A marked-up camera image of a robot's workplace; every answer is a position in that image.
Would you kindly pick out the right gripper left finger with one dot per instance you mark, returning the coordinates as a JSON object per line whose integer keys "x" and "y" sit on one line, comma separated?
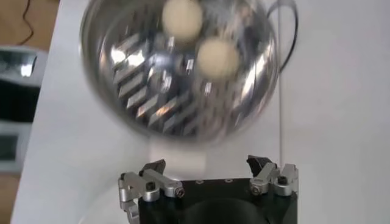
{"x": 140, "y": 185}

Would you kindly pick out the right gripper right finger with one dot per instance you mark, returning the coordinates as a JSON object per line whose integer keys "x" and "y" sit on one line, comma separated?
{"x": 265, "y": 179}

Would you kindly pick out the white steamed baozi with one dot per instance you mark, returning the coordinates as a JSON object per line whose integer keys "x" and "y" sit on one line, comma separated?
{"x": 182, "y": 18}
{"x": 217, "y": 58}

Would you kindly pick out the grey black robot base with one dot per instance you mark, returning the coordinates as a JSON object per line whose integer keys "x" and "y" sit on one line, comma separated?
{"x": 18, "y": 100}

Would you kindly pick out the perforated steel steamer basket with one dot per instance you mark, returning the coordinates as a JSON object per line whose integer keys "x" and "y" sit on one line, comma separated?
{"x": 146, "y": 91}

